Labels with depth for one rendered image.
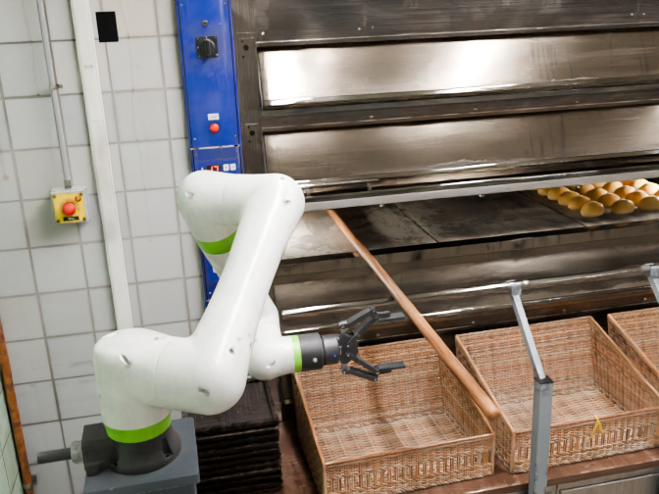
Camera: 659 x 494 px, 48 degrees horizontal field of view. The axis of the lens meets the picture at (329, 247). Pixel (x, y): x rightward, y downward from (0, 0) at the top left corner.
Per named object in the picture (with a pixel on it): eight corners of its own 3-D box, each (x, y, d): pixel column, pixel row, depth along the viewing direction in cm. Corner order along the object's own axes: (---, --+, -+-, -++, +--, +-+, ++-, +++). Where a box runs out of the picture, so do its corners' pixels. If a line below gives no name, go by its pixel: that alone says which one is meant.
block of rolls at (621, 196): (515, 183, 340) (516, 172, 338) (609, 174, 349) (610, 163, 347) (585, 219, 283) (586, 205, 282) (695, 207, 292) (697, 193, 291)
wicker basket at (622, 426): (450, 400, 275) (451, 333, 267) (585, 378, 287) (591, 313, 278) (510, 477, 231) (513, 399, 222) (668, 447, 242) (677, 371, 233)
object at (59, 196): (57, 219, 227) (52, 187, 224) (91, 216, 229) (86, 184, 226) (54, 225, 220) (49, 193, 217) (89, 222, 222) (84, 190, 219)
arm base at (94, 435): (36, 491, 132) (30, 463, 131) (46, 446, 146) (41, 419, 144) (182, 468, 138) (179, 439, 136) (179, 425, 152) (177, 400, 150)
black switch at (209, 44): (197, 58, 219) (193, 20, 215) (218, 57, 220) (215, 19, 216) (198, 59, 215) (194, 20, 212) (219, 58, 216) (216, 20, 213)
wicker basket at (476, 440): (291, 424, 264) (286, 355, 255) (438, 400, 276) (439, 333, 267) (322, 511, 219) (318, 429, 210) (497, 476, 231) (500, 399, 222)
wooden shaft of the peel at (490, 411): (501, 420, 153) (501, 408, 152) (487, 422, 152) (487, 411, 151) (329, 208, 312) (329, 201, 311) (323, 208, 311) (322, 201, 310)
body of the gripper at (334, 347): (318, 328, 186) (353, 324, 188) (319, 359, 189) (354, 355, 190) (324, 341, 179) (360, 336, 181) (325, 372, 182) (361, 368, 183)
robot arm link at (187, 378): (218, 400, 121) (304, 161, 150) (132, 387, 127) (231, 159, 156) (242, 431, 131) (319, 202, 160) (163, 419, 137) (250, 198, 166)
